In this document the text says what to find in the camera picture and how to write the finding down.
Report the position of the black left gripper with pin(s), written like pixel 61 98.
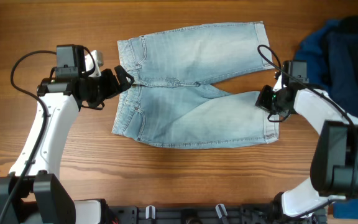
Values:
pixel 112 86

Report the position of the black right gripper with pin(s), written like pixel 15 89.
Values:
pixel 262 101

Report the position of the light blue denim shorts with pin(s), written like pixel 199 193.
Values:
pixel 174 102

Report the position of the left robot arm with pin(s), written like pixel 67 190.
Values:
pixel 32 191

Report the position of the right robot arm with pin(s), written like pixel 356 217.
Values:
pixel 334 168

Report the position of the blue cloth garment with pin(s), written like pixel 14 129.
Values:
pixel 311 50

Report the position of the dark navy garment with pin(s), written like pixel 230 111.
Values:
pixel 340 47

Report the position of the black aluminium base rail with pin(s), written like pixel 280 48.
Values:
pixel 244 214

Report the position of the right white rail clip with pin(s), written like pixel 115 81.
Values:
pixel 222 213

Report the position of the white rail clip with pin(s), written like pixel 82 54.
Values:
pixel 150 213
pixel 222 213

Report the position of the left white rail clip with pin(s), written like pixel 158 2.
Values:
pixel 150 213

